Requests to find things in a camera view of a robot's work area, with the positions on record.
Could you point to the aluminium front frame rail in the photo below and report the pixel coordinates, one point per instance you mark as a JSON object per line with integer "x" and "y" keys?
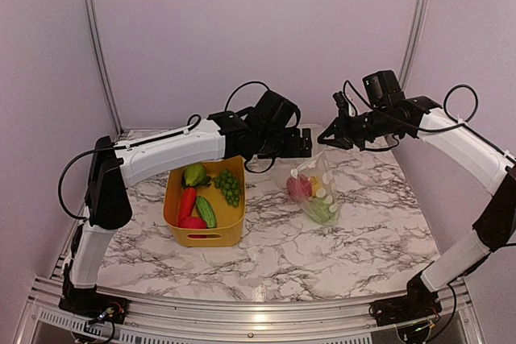
{"x": 161, "y": 319}

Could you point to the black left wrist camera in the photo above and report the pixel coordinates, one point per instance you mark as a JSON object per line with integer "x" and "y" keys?
{"x": 277, "y": 111}

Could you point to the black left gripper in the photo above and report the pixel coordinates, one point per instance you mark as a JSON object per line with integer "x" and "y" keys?
{"x": 294, "y": 150}

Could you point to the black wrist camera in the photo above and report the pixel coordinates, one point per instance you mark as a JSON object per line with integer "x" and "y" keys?
{"x": 277, "y": 111}
{"x": 383, "y": 89}

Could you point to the green toy pear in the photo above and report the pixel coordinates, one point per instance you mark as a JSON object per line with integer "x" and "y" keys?
{"x": 196, "y": 175}

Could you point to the yellow toy lemon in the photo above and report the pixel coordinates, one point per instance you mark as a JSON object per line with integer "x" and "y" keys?
{"x": 318, "y": 188}

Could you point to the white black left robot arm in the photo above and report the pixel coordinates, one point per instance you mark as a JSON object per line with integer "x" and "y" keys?
{"x": 115, "y": 167}

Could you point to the green toy grape bunch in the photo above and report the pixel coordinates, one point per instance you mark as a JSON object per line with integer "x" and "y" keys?
{"x": 228, "y": 183}

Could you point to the red toy apple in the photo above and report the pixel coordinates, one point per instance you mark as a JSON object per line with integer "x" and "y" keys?
{"x": 192, "y": 223}

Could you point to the yellow plastic basket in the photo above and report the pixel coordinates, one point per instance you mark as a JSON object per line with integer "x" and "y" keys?
{"x": 229, "y": 219}

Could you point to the green toy bitter gourd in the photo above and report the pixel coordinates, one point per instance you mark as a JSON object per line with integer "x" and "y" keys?
{"x": 206, "y": 212}

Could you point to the left aluminium corner post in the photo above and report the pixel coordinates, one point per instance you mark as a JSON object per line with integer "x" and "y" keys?
{"x": 100, "y": 60}

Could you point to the aluminium corner post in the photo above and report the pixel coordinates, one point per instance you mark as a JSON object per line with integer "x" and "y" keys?
{"x": 415, "y": 34}
{"x": 100, "y": 60}

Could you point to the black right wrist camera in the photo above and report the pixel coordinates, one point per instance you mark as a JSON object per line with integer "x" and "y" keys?
{"x": 383, "y": 89}

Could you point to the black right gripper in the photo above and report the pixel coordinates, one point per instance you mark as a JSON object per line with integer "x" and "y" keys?
{"x": 340, "y": 127}

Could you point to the red toy chili pepper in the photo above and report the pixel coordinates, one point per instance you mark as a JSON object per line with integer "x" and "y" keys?
{"x": 187, "y": 203}

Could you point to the clear polka dot zip bag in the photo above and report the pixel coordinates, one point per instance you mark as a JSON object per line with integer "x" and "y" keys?
{"x": 317, "y": 165}

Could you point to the green toy apple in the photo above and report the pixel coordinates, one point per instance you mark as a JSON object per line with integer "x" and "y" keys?
{"x": 321, "y": 212}

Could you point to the right aluminium corner post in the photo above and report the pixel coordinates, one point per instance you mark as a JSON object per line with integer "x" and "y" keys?
{"x": 415, "y": 34}

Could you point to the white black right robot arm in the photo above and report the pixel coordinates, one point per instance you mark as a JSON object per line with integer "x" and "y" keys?
{"x": 483, "y": 173}

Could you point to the red toy pomegranate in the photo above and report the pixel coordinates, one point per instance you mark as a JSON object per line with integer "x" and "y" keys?
{"x": 299, "y": 188}

